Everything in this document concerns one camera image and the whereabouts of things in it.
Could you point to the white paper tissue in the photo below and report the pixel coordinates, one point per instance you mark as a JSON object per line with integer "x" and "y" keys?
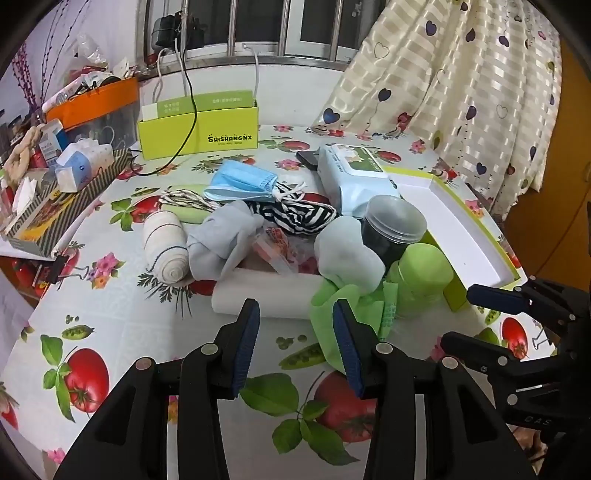
{"x": 25, "y": 194}

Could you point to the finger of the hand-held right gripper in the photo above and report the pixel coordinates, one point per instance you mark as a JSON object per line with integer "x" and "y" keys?
{"x": 471, "y": 348}
{"x": 496, "y": 299}

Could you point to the lime edged white box tray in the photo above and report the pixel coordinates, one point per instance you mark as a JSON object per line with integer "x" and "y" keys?
{"x": 461, "y": 235}

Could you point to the white towel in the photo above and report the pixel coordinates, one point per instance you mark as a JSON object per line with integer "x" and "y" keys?
{"x": 258, "y": 290}

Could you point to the purple flower branches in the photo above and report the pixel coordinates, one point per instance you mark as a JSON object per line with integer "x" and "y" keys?
{"x": 27, "y": 78}

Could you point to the lime green cloth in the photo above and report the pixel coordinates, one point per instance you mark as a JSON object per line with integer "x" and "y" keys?
{"x": 325, "y": 314}

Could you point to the black power adapter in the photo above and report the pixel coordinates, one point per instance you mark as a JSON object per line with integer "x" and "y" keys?
{"x": 171, "y": 30}

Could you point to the clear plastic jar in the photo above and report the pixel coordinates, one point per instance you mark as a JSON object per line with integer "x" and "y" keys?
{"x": 392, "y": 226}

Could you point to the black phone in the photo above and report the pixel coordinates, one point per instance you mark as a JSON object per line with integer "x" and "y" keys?
{"x": 307, "y": 158}

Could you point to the beige rolled bandage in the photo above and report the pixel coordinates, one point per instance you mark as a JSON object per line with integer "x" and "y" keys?
{"x": 164, "y": 244}

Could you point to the grey socks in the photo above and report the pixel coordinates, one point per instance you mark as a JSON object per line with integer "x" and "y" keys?
{"x": 221, "y": 235}

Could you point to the pale green carton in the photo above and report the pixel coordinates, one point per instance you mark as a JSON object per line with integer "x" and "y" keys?
{"x": 217, "y": 104}

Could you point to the blue white small carton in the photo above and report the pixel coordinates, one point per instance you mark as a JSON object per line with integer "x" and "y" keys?
{"x": 51, "y": 138}

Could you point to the fruit print tablecloth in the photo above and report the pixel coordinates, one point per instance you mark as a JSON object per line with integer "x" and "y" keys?
{"x": 138, "y": 332}

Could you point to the wet wipes pack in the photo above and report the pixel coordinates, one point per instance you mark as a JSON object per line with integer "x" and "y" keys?
{"x": 351, "y": 180}

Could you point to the black binder clip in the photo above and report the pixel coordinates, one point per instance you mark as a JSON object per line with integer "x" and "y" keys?
{"x": 53, "y": 272}

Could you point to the striped cardboard box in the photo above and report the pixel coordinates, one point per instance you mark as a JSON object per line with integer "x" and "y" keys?
{"x": 69, "y": 212}

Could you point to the beige braided plush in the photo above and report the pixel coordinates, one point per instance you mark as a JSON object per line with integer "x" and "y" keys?
{"x": 21, "y": 152}

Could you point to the red clear snack packet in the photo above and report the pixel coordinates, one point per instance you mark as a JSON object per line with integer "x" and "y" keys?
{"x": 281, "y": 247}

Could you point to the black white striped cloth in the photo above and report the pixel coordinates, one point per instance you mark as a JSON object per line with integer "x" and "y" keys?
{"x": 300, "y": 217}

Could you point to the white blue tissue pack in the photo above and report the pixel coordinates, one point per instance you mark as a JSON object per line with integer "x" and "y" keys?
{"x": 83, "y": 164}

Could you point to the cream heart print curtain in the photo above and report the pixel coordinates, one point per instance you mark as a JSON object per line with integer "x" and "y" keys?
{"x": 438, "y": 92}

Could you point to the light blue mesh sock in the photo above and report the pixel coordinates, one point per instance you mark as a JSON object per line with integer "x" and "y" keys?
{"x": 344, "y": 256}

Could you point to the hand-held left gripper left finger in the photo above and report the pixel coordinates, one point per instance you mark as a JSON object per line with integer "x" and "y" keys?
{"x": 248, "y": 341}

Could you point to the lime green cardboard box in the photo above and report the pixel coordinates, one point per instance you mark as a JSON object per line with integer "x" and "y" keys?
{"x": 207, "y": 136}

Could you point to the blue face mask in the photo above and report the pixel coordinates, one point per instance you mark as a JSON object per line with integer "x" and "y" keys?
{"x": 242, "y": 180}

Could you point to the metal window grille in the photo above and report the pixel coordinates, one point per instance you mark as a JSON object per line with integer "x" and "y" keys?
{"x": 277, "y": 27}

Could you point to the green plastic jar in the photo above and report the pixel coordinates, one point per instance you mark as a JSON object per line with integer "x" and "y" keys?
{"x": 422, "y": 277}

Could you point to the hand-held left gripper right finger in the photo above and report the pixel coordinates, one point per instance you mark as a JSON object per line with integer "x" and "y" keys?
{"x": 344, "y": 341}

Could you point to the wooden wardrobe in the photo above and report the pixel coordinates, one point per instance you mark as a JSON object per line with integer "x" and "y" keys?
{"x": 568, "y": 161}

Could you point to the orange storage box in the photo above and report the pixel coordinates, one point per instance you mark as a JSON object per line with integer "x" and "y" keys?
{"x": 92, "y": 106}

